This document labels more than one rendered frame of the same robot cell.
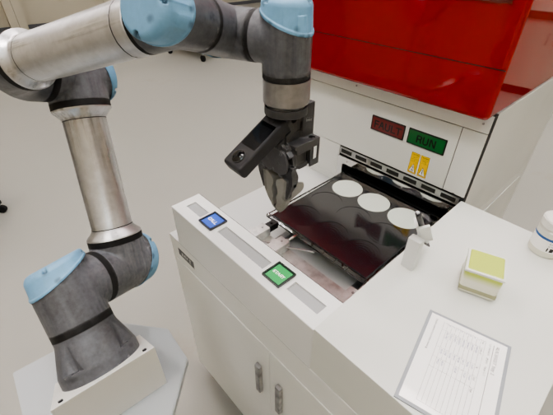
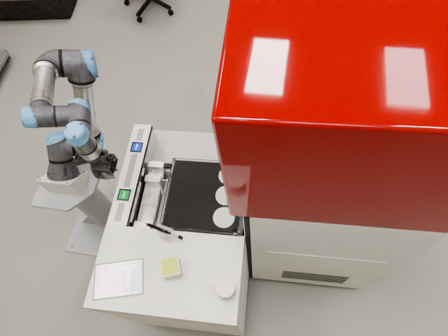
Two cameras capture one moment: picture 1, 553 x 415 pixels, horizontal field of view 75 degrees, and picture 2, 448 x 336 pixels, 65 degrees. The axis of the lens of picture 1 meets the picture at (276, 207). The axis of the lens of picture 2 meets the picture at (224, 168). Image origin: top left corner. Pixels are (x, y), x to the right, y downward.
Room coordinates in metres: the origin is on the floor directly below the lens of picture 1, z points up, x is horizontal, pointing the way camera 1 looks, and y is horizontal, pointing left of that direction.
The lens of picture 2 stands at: (0.58, -0.89, 2.44)
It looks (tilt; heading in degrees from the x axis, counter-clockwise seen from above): 62 degrees down; 58
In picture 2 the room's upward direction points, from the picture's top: 10 degrees counter-clockwise
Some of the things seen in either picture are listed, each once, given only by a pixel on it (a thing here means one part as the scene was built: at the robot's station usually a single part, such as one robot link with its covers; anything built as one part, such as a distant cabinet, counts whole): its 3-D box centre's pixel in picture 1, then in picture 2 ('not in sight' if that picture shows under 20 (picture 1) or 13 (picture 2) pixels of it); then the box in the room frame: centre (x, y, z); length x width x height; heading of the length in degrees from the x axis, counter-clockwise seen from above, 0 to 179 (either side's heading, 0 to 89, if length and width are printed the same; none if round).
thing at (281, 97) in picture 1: (285, 90); (90, 149); (0.57, -0.01, 1.38); 0.08 x 0.08 x 0.05
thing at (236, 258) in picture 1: (245, 267); (135, 177); (0.65, 0.08, 0.89); 0.55 x 0.09 x 0.14; 43
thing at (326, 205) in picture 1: (353, 216); (204, 194); (0.85, -0.23, 0.90); 0.34 x 0.34 x 0.01; 43
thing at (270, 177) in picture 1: (280, 184); not in sight; (0.58, -0.01, 1.19); 0.06 x 0.03 x 0.09; 133
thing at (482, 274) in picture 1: (481, 274); (171, 267); (0.53, -0.44, 1.00); 0.07 x 0.07 x 0.07; 61
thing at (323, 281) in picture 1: (295, 272); (151, 196); (0.66, -0.05, 0.87); 0.36 x 0.08 x 0.03; 43
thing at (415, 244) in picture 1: (418, 240); (165, 233); (0.59, -0.32, 1.03); 0.06 x 0.04 x 0.13; 133
